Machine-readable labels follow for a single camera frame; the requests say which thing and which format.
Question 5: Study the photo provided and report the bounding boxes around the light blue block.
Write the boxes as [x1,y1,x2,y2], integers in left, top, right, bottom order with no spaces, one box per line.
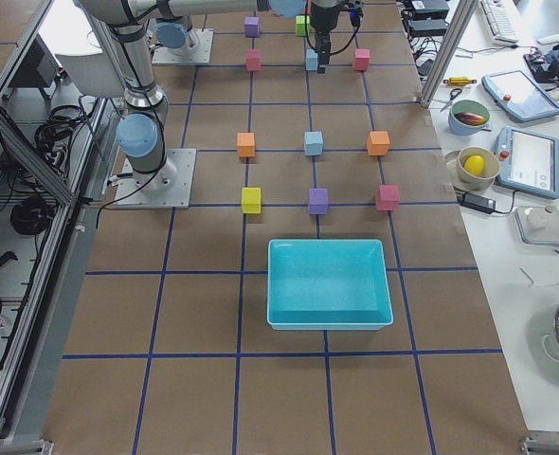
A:
[305,48,318,72]
[304,131,324,156]

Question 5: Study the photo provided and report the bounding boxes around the green block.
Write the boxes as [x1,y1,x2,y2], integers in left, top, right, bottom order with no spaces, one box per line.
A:
[295,14,310,37]

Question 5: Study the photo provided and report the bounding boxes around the far right pink block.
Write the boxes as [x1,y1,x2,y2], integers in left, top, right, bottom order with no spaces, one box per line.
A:
[352,47,370,72]

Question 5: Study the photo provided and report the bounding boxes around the pink block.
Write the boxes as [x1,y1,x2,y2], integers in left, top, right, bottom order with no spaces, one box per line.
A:
[245,48,262,72]
[352,47,370,72]
[374,185,401,211]

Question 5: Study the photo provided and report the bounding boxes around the far left pink block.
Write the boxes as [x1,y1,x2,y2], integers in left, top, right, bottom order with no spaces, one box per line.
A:
[245,48,262,72]

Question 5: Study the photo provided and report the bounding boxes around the far purple block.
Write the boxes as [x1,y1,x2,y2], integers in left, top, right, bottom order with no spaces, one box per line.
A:
[243,16,261,38]

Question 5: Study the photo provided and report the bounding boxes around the purple block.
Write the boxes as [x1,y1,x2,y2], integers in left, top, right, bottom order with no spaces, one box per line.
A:
[308,188,329,215]
[243,16,261,38]

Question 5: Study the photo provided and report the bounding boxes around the right orange block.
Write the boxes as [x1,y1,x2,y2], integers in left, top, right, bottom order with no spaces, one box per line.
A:
[367,131,390,156]

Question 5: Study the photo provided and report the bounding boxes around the orange block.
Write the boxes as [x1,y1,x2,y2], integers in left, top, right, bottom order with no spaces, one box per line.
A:
[236,132,256,158]
[367,131,390,156]

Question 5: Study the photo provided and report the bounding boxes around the left orange block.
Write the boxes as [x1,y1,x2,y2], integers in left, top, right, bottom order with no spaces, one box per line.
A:
[236,132,256,158]

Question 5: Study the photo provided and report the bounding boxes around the scissors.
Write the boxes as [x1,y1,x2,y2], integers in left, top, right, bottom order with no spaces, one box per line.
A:
[441,87,462,112]

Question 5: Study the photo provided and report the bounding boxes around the near purple block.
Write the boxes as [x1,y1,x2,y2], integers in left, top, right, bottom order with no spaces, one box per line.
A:
[308,188,329,215]

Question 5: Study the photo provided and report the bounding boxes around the green bowl with fruit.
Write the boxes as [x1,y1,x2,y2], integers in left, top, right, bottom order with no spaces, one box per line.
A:
[448,100,490,136]

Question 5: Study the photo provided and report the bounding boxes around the yellow block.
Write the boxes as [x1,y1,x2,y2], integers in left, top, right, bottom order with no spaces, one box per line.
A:
[241,187,262,214]

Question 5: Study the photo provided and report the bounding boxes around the near pink block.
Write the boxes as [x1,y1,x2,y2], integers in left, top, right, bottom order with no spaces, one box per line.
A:
[374,185,401,211]

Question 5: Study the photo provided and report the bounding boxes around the white keyboard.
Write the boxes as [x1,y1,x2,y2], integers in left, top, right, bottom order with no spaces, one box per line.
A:
[478,0,519,46]

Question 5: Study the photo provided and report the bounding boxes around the yellow lemon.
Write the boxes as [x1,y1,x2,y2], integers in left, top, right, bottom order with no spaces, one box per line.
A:
[462,155,485,177]

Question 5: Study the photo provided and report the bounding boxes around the upper teach pendant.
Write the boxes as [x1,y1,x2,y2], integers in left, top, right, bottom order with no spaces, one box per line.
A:
[481,70,559,122]

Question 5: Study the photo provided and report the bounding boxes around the teach pendant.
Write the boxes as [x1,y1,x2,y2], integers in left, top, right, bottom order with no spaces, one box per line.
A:
[495,127,559,200]
[481,70,559,122]

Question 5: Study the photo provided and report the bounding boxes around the beige bowl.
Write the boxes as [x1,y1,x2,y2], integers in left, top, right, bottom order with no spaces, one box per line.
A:
[455,147,500,190]

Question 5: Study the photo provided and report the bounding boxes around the black power adapter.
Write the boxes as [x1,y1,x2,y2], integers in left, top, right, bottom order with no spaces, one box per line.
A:
[457,192,496,214]

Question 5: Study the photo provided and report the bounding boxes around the lower teach pendant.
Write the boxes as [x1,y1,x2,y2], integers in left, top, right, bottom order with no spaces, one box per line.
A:
[495,127,559,200]

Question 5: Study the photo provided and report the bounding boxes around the teal plastic tray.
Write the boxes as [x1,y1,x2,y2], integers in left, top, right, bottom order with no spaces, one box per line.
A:
[266,239,394,331]

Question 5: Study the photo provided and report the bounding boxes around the kitchen scale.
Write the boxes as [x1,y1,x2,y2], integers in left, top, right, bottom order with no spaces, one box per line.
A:
[514,206,559,246]

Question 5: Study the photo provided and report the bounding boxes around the aluminium frame post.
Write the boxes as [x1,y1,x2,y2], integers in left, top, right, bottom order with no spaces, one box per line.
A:
[419,0,478,108]

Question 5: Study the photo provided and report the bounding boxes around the yellow handled tool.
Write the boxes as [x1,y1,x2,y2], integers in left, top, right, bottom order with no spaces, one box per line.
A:
[442,77,478,87]

